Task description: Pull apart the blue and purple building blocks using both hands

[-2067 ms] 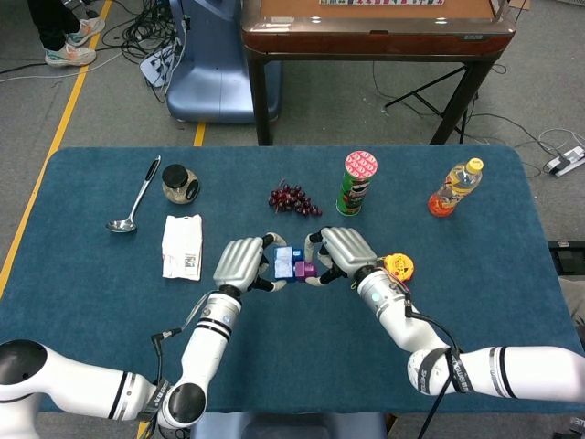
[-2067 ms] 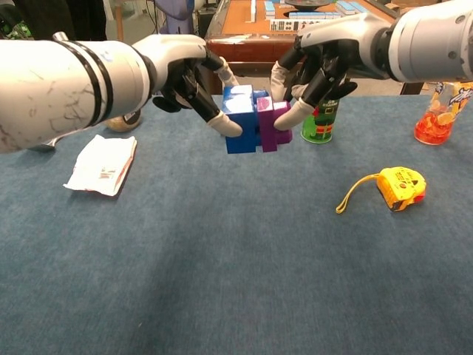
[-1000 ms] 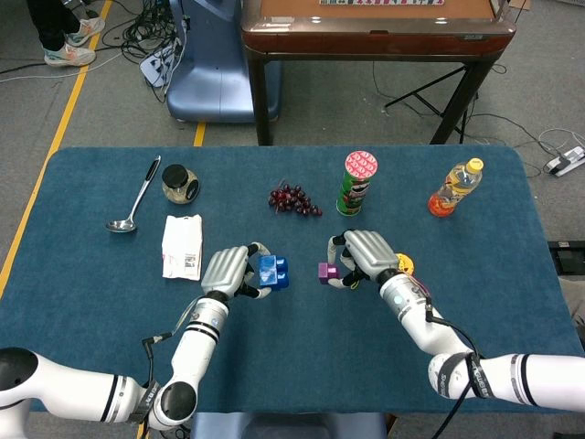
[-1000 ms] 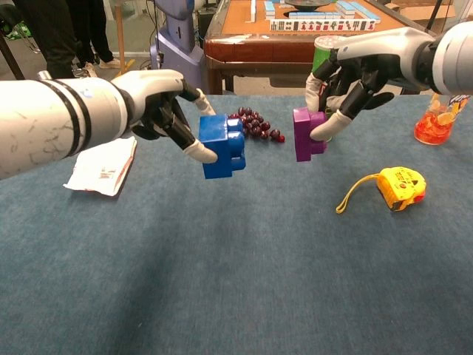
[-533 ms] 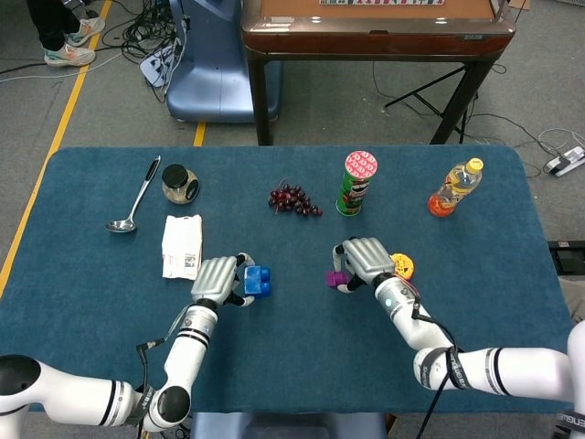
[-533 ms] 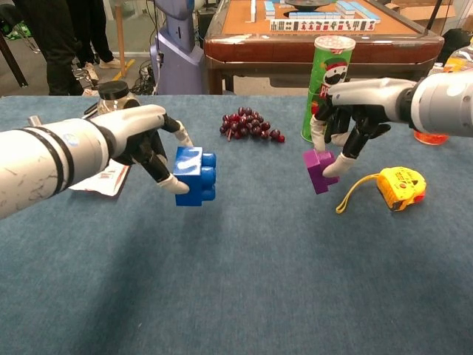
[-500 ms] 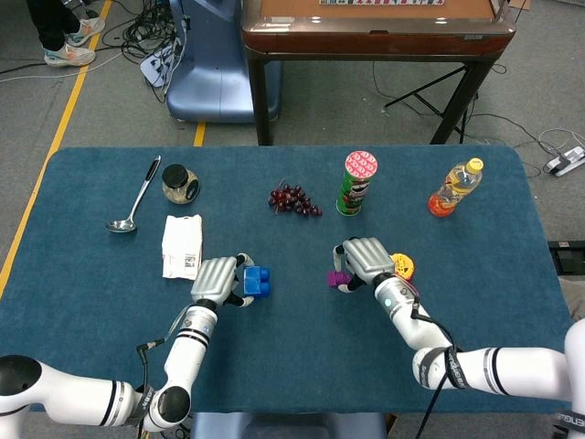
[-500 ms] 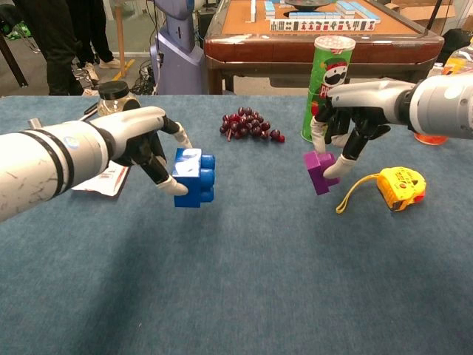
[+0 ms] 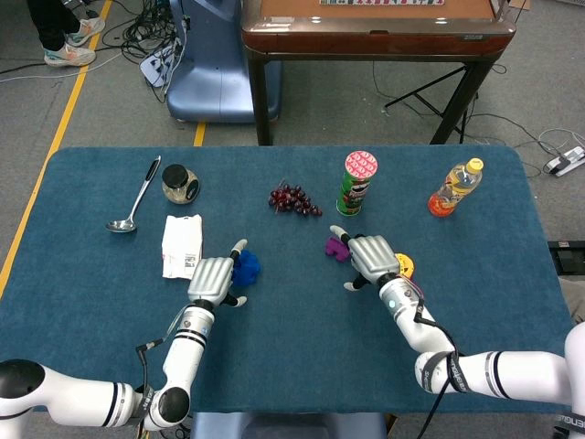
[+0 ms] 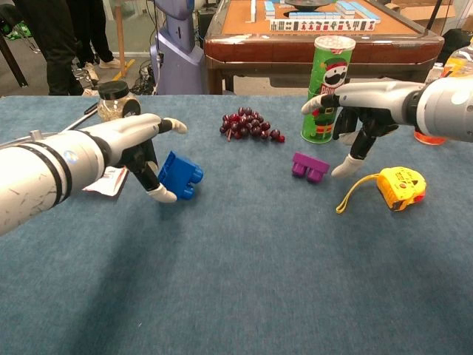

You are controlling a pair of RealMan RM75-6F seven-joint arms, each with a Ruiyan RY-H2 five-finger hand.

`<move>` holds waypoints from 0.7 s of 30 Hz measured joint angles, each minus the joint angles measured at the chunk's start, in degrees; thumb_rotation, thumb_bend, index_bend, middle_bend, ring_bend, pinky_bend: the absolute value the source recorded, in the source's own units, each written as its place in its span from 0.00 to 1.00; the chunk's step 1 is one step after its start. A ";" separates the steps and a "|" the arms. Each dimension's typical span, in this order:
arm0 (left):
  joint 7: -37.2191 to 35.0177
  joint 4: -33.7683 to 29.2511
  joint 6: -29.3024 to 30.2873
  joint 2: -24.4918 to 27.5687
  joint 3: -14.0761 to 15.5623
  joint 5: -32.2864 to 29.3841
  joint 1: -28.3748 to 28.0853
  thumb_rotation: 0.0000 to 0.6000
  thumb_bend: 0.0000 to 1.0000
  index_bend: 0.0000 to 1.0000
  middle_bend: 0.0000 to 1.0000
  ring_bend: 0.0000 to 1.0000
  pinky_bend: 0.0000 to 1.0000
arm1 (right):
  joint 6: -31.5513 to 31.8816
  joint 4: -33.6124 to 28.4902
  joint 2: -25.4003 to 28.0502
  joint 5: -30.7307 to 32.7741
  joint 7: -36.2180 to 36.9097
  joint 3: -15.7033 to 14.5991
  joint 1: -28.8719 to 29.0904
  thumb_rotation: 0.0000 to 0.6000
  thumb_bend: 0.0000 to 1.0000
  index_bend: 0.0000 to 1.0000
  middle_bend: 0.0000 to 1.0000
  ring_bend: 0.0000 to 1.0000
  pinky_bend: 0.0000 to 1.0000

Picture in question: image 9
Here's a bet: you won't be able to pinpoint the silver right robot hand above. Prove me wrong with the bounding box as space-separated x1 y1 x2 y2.
328 224 399 292

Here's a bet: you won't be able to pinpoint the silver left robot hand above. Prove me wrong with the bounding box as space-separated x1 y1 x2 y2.
186 238 250 308

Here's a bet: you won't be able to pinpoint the purple toy block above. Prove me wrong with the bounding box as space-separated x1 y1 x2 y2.
324 235 351 262

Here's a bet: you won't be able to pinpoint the blue toy block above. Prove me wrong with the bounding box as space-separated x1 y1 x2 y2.
232 249 262 288

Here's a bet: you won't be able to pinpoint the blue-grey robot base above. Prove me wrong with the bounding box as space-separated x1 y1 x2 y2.
165 0 282 124

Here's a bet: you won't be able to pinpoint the blue-grey own robot base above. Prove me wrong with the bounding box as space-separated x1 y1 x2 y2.
189 412 388 439

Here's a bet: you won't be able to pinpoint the yellow tape measure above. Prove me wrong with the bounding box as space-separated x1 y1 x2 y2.
393 252 416 281

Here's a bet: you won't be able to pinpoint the white paper packet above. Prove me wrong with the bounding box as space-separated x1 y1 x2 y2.
161 213 204 280

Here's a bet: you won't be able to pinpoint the green Pringles can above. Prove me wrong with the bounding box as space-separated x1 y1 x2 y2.
335 150 379 217

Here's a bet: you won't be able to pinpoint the dark red grape bunch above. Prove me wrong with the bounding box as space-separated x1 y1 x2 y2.
268 178 324 219

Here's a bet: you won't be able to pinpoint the orange drink bottle yellow cap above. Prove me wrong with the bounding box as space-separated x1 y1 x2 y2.
427 157 485 219

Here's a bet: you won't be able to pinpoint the glass jar black lid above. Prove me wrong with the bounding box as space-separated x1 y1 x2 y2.
161 164 201 206

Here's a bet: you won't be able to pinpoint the blue felt table cloth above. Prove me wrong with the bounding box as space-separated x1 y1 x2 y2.
0 145 578 415

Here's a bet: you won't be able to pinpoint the black floor box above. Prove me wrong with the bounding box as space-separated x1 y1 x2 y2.
547 240 585 275

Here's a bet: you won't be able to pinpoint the brown mahjong table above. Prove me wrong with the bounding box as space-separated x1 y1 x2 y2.
240 0 517 146

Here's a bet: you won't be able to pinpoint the white power strip with plugs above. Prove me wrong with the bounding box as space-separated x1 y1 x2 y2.
139 38 184 88

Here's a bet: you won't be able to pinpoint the face-up mahjong tile row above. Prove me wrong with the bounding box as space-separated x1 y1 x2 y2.
318 0 447 7

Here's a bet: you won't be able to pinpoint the white sneaker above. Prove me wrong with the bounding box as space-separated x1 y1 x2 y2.
44 44 97 68
67 17 106 47

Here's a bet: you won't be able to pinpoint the person's black trousers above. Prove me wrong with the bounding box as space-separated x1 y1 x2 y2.
26 0 83 54

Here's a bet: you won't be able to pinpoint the steel ladle black handle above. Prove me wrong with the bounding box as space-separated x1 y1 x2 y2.
104 155 163 235

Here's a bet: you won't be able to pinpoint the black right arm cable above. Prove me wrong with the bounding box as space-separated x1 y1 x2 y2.
413 292 465 439

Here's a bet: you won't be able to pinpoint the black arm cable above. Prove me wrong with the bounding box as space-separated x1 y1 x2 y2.
413 292 465 439
135 337 165 412

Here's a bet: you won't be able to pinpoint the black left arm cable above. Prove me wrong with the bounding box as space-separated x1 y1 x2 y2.
135 337 165 412

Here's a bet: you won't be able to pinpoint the white power strip grey cable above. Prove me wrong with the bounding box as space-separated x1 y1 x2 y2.
542 145 585 177

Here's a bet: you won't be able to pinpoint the black cable tangle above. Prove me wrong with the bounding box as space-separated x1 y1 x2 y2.
89 0 188 104

